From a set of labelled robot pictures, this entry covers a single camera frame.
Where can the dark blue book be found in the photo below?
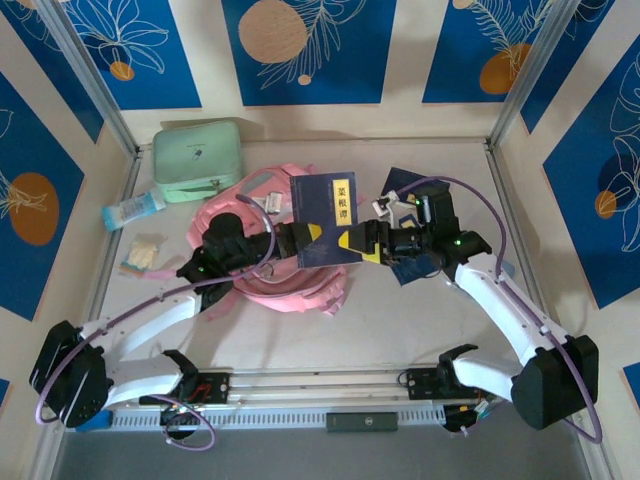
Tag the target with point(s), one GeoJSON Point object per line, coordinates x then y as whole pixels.
{"type": "Point", "coordinates": [412, 274]}

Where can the pink student backpack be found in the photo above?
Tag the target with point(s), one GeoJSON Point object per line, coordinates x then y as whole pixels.
{"type": "Point", "coordinates": [300, 292]}

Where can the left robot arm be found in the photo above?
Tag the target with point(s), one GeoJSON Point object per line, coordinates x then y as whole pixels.
{"type": "Point", "coordinates": [150, 320]}

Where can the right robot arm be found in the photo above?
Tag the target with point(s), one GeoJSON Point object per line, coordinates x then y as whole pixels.
{"type": "Point", "coordinates": [500, 305]}

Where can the blue white tissue pack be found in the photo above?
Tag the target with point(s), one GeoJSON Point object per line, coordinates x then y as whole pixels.
{"type": "Point", "coordinates": [132, 209]}

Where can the clear packet of cream items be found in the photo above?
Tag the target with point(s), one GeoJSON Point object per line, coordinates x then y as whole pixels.
{"type": "Point", "coordinates": [141, 255]}

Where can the mint green zipper pouch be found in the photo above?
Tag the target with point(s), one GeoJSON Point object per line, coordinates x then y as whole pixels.
{"type": "Point", "coordinates": [195, 150]}

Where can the blue eraser block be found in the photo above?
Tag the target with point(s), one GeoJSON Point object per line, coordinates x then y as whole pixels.
{"type": "Point", "coordinates": [102, 422]}

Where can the aluminium side rail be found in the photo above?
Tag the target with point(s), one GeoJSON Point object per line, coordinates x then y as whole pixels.
{"type": "Point", "coordinates": [131, 175]}
{"type": "Point", "coordinates": [500, 170]}

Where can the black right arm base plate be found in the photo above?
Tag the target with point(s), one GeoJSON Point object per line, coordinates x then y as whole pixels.
{"type": "Point", "coordinates": [422, 382]}

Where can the aluminium front rail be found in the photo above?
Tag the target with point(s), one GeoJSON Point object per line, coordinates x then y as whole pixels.
{"type": "Point", "coordinates": [320, 387]}

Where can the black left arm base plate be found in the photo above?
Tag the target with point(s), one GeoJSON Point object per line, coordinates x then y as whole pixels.
{"type": "Point", "coordinates": [215, 387]}

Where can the dark green duct plate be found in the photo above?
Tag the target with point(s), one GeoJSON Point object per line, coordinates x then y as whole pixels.
{"type": "Point", "coordinates": [362, 422]}

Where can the aluminium corner post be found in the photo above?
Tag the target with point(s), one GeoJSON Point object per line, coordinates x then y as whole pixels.
{"type": "Point", "coordinates": [530, 70]}
{"type": "Point", "coordinates": [90, 80]}

